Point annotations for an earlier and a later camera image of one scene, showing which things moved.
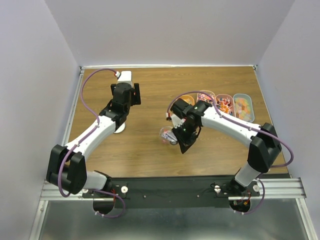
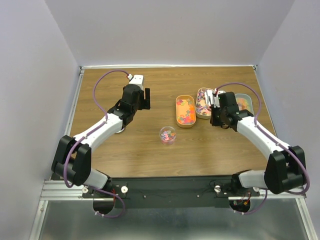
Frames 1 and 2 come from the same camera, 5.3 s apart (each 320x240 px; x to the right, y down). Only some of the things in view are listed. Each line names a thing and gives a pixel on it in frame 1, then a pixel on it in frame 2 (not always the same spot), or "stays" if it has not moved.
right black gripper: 185,143 to 212,121
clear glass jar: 167,135 stays
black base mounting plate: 176,192 stays
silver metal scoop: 171,137 to 209,96
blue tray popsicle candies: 243,107 stays
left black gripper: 136,98 to 146,103
